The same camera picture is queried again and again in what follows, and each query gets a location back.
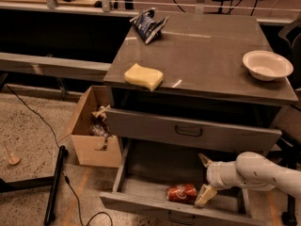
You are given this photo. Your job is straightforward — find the black floor cable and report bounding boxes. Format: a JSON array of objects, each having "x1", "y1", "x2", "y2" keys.
[{"x1": 5, "y1": 84, "x2": 114, "y2": 226}]

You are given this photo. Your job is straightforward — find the red coke can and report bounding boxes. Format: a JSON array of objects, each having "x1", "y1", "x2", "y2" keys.
[{"x1": 166, "y1": 184, "x2": 198, "y2": 203}]

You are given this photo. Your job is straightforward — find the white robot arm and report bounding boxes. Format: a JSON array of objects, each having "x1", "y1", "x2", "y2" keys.
[{"x1": 195, "y1": 152, "x2": 301, "y2": 207}]

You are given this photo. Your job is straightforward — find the grey drawer cabinet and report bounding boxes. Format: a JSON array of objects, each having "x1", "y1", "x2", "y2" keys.
[{"x1": 104, "y1": 13, "x2": 297, "y2": 127}]

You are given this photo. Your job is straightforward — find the black stand base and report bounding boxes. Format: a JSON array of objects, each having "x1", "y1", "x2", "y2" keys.
[{"x1": 0, "y1": 145, "x2": 69, "y2": 226}]

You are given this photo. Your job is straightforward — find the grey metal bench rail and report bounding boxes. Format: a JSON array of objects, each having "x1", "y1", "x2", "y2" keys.
[{"x1": 0, "y1": 53, "x2": 111, "y2": 82}]

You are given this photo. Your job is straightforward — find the grey open lower drawer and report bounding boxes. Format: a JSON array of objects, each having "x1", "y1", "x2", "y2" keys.
[{"x1": 100, "y1": 139, "x2": 266, "y2": 226}]

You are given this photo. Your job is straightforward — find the snack bags in box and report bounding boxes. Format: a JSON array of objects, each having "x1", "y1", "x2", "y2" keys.
[{"x1": 89, "y1": 105, "x2": 111, "y2": 137}]

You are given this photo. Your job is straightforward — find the blue chip bag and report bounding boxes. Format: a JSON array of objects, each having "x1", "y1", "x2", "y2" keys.
[{"x1": 130, "y1": 8, "x2": 169, "y2": 44}]

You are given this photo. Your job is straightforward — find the cardboard box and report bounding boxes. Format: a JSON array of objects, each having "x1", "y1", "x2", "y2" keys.
[{"x1": 61, "y1": 86, "x2": 121, "y2": 168}]

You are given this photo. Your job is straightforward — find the yellow sponge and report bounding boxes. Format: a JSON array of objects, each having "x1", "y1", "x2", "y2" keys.
[{"x1": 124, "y1": 63, "x2": 164, "y2": 91}]

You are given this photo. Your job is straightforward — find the white paper bowl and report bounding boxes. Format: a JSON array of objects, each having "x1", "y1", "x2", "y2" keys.
[{"x1": 243, "y1": 50, "x2": 293, "y2": 81}]

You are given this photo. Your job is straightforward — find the small wooden cone stand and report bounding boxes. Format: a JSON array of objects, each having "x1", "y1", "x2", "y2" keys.
[{"x1": 4, "y1": 145, "x2": 21, "y2": 166}]

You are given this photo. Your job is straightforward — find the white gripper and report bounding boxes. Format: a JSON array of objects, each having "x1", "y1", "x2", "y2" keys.
[{"x1": 195, "y1": 153, "x2": 244, "y2": 207}]

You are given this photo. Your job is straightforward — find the grey upper drawer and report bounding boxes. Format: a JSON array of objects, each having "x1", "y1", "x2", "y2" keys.
[{"x1": 105, "y1": 108, "x2": 282, "y2": 152}]

